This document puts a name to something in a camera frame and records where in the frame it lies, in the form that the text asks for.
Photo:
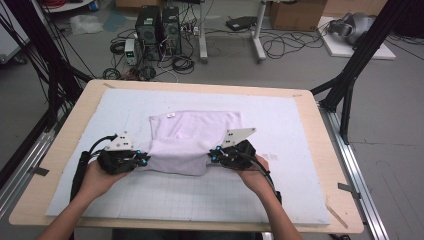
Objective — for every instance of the large cardboard box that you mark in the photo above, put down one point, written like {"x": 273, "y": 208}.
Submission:
{"x": 296, "y": 16}

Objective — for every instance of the person's left hand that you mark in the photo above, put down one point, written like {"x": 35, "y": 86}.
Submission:
{"x": 100, "y": 183}

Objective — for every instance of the teal paper sheet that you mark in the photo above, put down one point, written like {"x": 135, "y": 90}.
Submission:
{"x": 115, "y": 20}

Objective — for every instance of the slim black computer tower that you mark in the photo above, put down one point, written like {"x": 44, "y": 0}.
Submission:
{"x": 171, "y": 30}

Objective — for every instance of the black tape piece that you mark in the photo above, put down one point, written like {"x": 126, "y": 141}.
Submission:
{"x": 40, "y": 171}
{"x": 348, "y": 189}

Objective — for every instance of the flat cardboard box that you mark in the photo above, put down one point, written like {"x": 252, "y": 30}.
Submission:
{"x": 136, "y": 2}

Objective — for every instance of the white power supply unit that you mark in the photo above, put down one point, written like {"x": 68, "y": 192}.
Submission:
{"x": 130, "y": 50}

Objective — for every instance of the aluminium rail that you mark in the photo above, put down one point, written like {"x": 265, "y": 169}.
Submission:
{"x": 353, "y": 173}
{"x": 23, "y": 166}

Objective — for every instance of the white desk leg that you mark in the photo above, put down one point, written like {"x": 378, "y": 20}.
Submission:
{"x": 203, "y": 33}
{"x": 258, "y": 36}

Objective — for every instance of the thin wooden strip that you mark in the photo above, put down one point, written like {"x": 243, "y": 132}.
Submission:
{"x": 336, "y": 215}

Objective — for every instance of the flat black device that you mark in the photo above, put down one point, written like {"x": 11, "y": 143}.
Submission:
{"x": 240, "y": 23}

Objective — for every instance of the white round table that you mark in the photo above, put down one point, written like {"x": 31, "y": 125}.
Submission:
{"x": 71, "y": 6}

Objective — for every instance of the white board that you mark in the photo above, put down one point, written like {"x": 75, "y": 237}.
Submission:
{"x": 343, "y": 50}

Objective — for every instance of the white foam mat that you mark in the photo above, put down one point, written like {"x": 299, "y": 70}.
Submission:
{"x": 216, "y": 100}

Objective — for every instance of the large black computer tower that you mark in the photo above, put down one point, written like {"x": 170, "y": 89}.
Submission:
{"x": 148, "y": 33}

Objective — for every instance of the clear plastic bag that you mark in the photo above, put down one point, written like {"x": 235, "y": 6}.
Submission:
{"x": 85, "y": 25}

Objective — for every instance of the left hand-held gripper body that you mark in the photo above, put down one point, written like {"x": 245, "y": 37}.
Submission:
{"x": 116, "y": 161}

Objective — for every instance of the person's right hand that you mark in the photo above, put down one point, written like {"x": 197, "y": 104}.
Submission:
{"x": 256, "y": 180}

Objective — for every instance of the pale lilac cloth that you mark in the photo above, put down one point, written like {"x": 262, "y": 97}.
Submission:
{"x": 186, "y": 140}

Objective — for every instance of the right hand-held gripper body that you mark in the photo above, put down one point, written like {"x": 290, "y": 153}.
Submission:
{"x": 238, "y": 156}

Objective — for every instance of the white cabinet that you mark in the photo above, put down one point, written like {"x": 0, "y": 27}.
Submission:
{"x": 8, "y": 43}

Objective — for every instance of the grey headset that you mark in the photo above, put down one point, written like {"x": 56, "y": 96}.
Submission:
{"x": 355, "y": 26}

